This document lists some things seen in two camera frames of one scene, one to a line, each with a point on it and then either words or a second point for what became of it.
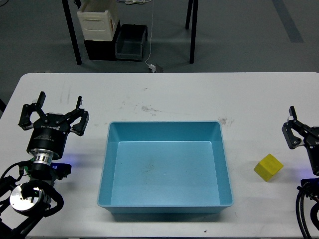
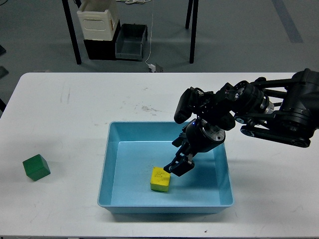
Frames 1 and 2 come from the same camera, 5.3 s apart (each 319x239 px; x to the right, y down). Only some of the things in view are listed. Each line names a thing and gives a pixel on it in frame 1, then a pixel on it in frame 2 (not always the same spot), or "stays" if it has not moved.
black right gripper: x=297 y=134 → x=197 y=137
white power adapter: x=152 y=67 stays
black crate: x=97 y=50 stays
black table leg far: x=189 y=14 stays
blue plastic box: x=165 y=167 stays
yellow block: x=267 y=167 → x=160 y=179
